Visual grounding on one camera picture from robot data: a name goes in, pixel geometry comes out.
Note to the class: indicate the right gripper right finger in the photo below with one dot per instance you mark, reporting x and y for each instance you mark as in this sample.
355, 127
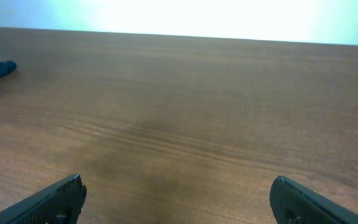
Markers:
292, 202

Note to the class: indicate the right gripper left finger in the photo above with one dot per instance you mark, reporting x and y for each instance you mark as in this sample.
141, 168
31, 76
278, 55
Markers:
60, 202

